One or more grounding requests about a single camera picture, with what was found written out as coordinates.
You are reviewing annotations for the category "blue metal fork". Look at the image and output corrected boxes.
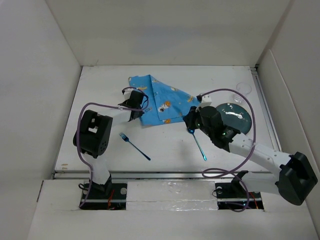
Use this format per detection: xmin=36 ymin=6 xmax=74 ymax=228
xmin=119 ymin=132 xmax=151 ymax=161

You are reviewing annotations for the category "teal ceramic plate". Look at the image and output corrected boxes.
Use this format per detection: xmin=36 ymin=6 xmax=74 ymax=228
xmin=216 ymin=103 xmax=252 ymax=134

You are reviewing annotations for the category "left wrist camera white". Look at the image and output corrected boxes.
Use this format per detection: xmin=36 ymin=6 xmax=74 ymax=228
xmin=121 ymin=88 xmax=135 ymax=100

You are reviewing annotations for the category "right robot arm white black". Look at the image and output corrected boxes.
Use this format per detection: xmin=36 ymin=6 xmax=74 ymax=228
xmin=182 ymin=106 xmax=318 ymax=206

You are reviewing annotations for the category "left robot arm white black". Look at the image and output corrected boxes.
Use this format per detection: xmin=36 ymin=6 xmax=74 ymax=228
xmin=73 ymin=87 xmax=149 ymax=199

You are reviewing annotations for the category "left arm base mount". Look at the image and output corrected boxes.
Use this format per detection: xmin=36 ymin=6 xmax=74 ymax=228
xmin=78 ymin=176 xmax=128 ymax=211

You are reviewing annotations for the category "blue metal spoon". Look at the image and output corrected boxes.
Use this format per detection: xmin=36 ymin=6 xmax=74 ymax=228
xmin=187 ymin=128 xmax=208 ymax=161

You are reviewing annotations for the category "clear plastic cup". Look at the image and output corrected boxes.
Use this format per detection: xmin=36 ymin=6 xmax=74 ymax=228
xmin=233 ymin=82 xmax=252 ymax=104

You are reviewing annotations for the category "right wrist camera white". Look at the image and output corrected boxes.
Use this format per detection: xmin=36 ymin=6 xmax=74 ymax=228
xmin=196 ymin=93 xmax=212 ymax=107

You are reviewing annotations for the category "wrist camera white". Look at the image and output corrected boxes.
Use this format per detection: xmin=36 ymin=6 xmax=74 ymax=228
xmin=196 ymin=93 xmax=212 ymax=107
xmin=121 ymin=88 xmax=135 ymax=100

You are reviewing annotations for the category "blue space print placemat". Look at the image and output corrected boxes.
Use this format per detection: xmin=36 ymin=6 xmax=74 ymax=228
xmin=128 ymin=75 xmax=199 ymax=127

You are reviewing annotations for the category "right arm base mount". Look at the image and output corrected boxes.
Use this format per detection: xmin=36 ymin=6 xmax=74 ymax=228
xmin=212 ymin=171 xmax=264 ymax=212

